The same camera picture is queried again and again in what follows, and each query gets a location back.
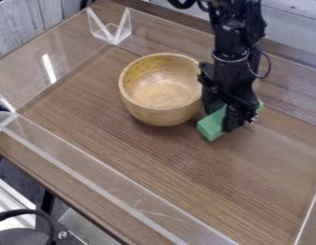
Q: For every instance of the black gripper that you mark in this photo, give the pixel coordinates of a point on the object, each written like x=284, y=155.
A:
x=226, y=81

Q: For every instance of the green rectangular block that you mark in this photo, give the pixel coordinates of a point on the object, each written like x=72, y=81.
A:
x=208, y=126

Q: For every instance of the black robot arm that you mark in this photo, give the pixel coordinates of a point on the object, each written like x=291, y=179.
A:
x=236, y=22

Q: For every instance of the brown wooden bowl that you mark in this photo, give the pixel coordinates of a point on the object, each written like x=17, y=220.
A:
x=159, y=89

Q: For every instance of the black table leg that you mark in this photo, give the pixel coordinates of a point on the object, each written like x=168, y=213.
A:
x=48, y=202

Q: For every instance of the clear acrylic tray wall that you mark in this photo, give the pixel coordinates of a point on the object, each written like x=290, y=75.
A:
x=156, y=184

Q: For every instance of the clear acrylic corner bracket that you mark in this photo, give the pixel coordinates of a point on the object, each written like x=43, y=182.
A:
x=110, y=33

